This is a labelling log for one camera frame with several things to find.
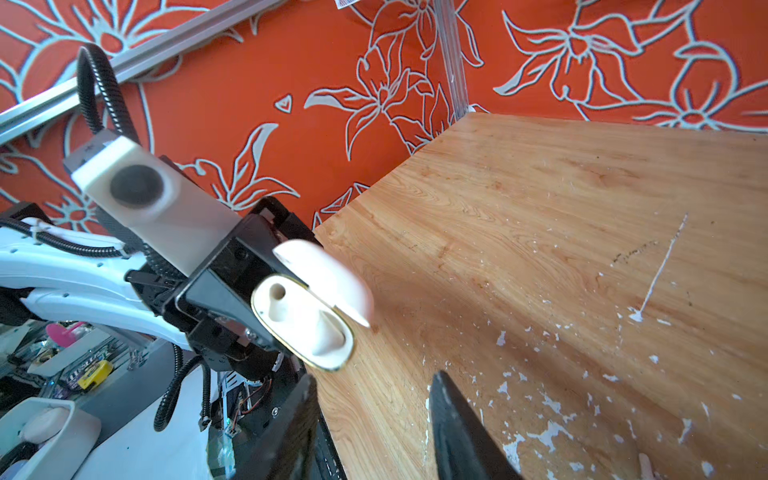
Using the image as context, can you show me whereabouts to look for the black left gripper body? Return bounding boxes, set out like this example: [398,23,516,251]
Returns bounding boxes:
[125,197,318,378]

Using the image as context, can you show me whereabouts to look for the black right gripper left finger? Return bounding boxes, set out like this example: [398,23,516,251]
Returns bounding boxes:
[233,375,318,479]

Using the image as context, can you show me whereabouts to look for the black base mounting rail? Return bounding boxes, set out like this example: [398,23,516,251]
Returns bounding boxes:
[209,357,347,479]

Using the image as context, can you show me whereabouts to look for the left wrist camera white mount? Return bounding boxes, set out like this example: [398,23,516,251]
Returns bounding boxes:
[63,130,240,276]

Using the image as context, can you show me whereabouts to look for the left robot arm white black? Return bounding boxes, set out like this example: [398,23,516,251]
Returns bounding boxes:
[1,44,317,431]

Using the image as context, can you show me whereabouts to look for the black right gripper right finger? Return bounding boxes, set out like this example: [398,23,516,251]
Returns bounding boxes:
[429,371,522,479]

